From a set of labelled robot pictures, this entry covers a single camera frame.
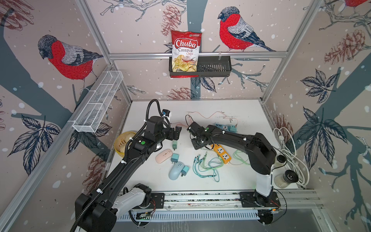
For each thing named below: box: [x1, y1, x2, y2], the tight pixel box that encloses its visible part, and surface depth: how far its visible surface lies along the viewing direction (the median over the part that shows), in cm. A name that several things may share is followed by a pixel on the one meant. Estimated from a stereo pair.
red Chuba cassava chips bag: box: [170, 29, 203, 79], surface depth 86 cm
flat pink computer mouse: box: [155, 148, 173, 164], surface depth 90 cm
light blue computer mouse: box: [168, 161, 185, 181], surface depth 83 cm
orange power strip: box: [213, 143, 232, 165], surface depth 90 cm
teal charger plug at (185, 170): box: [181, 165, 190, 177], surface depth 83 cm
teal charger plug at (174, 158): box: [170, 153, 180, 165], surface depth 90 cm
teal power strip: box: [214, 122, 238, 133], surface depth 102 cm
